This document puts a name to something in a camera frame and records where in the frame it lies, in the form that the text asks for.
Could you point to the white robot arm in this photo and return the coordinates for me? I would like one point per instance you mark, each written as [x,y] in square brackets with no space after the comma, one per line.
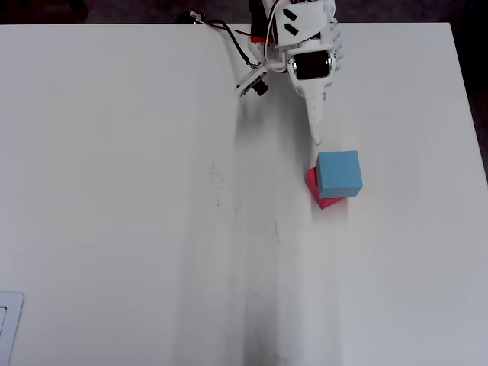
[301,23]

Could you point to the blue foam cube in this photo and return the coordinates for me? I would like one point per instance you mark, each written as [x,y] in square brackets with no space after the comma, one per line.
[339,173]

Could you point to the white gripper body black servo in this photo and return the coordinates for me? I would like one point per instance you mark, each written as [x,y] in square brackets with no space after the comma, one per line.
[312,69]

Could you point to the red foam cube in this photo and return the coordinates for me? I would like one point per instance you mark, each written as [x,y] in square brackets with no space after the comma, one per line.
[326,203]

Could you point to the silver laptop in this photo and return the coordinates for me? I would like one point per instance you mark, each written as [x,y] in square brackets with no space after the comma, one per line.
[13,324]

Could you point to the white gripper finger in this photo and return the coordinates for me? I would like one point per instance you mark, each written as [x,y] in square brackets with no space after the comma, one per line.
[314,110]
[325,96]

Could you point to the small controller circuit board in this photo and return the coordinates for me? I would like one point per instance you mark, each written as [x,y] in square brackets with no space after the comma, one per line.
[190,17]

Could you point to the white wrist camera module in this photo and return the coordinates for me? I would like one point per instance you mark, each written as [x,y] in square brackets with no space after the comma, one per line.
[248,84]

